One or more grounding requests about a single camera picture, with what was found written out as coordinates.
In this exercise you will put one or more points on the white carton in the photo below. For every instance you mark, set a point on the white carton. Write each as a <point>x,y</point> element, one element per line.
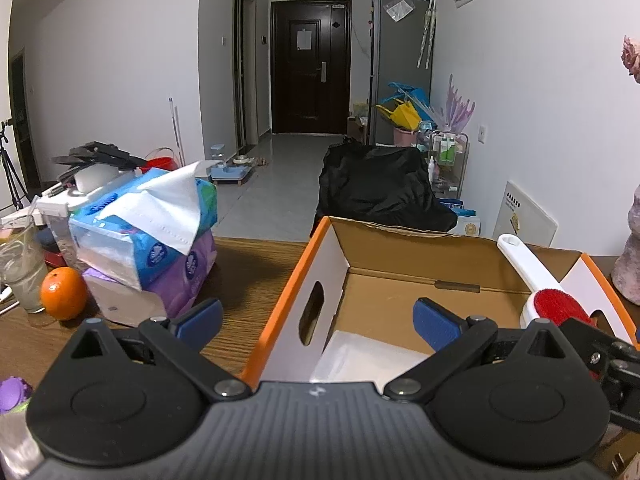
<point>469,226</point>

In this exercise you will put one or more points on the white wall socket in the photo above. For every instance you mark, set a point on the white wall socket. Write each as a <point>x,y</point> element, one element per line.
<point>483,134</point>

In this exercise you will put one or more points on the black folded frame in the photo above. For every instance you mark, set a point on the black folded frame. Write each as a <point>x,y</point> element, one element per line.
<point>100,155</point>

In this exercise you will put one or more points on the bunch of dried pink roses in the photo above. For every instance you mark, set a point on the bunch of dried pink roses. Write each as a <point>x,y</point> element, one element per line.
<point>632,57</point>

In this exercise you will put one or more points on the small brown carton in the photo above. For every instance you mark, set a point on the small brown carton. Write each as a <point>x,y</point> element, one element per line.
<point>357,125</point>

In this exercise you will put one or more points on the white paper notice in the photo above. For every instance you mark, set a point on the white paper notice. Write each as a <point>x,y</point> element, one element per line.
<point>303,40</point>

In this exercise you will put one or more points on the black tripod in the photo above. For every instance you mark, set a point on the black tripod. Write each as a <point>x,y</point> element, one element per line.
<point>9,160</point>

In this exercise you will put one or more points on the white flat board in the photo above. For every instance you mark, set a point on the white flat board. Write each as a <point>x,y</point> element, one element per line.
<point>530,215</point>

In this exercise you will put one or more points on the purple tissue pack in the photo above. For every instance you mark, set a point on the purple tissue pack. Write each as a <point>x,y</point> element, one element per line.
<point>195,270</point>

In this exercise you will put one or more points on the metal trolley cart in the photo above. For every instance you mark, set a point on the metal trolley cart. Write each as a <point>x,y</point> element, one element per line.
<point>447,152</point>

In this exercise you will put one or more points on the yellow bag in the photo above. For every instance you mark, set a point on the yellow bag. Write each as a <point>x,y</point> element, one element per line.
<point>405,116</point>

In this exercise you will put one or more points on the white round appliance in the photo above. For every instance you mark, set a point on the white round appliance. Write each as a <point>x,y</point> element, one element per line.
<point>97,177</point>

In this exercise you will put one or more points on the black cloth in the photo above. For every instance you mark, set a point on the black cloth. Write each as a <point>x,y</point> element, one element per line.
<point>380,185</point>

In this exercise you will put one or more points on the dark brown entrance door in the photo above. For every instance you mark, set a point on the dark brown entrance door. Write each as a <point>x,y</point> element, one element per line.
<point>310,85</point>

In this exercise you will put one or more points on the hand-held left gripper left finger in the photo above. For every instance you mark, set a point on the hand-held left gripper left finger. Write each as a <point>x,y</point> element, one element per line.
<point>202,320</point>

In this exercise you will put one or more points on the orange fruit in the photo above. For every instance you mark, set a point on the orange fruit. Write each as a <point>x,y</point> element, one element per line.
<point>62,292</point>

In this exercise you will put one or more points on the red basin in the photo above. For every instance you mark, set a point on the red basin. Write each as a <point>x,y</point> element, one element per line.
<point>160,162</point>

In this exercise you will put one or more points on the dark interior doorway frame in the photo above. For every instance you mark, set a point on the dark interior doorway frame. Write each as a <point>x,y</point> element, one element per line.
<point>245,60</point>

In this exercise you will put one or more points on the folded pale umbrella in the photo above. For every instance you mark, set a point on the folded pale umbrella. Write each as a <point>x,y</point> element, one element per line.
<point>427,30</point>

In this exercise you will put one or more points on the white flat sheet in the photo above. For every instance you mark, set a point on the white flat sheet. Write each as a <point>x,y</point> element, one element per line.
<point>360,360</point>

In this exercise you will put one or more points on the pink stone vase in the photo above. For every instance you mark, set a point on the pink stone vase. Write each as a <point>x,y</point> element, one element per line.
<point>630,265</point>

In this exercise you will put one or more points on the white and red lint brush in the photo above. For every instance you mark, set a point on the white and red lint brush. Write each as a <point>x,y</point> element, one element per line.
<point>520,260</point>

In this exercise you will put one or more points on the blue tissue pack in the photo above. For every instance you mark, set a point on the blue tissue pack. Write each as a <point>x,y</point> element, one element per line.
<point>150,255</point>

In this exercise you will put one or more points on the orange cardboard box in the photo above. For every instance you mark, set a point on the orange cardboard box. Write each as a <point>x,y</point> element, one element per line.
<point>400,290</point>

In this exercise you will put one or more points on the clear plastic bag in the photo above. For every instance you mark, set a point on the clear plastic bag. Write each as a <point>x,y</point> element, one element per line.
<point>399,10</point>

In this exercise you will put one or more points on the clear glass cup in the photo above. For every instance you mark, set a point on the clear glass cup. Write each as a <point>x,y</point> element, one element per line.
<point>25,280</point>

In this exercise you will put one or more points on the grey refrigerator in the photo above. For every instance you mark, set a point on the grey refrigerator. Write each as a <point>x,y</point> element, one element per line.
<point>395,60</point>

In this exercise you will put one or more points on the pink bucket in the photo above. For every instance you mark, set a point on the pink bucket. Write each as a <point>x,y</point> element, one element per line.
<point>405,137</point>

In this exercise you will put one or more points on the clear storage container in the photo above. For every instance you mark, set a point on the clear storage container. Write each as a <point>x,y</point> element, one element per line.
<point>60,205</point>

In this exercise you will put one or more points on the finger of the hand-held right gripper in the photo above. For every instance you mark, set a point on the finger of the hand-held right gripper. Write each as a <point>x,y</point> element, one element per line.
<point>620,360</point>

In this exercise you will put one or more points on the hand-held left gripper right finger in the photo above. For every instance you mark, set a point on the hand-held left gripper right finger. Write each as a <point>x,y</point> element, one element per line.
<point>435,327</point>

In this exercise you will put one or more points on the blue pet feeder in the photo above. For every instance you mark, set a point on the blue pet feeder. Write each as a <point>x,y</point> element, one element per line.
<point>230,170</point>

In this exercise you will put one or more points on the purple feather decoration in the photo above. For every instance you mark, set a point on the purple feather decoration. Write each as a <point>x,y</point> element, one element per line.
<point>457,107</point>

